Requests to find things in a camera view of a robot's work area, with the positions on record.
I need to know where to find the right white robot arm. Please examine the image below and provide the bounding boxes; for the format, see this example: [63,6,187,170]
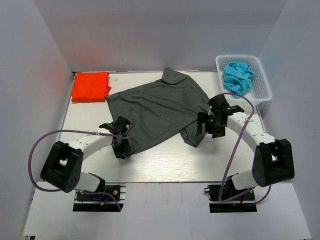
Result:
[196,94,295,200]

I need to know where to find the folded orange t-shirt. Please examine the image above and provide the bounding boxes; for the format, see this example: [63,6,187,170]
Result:
[71,72,111,103]

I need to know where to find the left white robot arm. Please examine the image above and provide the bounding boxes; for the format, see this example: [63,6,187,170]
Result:
[40,116,136,200]

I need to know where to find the white plastic basket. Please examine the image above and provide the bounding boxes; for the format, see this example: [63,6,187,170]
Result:
[215,54,272,106]

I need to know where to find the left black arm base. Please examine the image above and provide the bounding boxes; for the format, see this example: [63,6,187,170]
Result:
[72,183,126,213]

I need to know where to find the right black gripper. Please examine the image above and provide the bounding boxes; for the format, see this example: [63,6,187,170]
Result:
[196,112,226,139]

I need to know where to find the dark grey t-shirt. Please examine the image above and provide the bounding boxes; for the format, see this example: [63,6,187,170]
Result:
[106,68,209,154]

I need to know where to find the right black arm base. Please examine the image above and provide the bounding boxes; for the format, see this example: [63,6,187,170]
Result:
[204,182,258,213]

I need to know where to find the crumpled light blue t-shirt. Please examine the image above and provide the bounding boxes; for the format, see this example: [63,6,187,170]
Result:
[222,62,256,96]

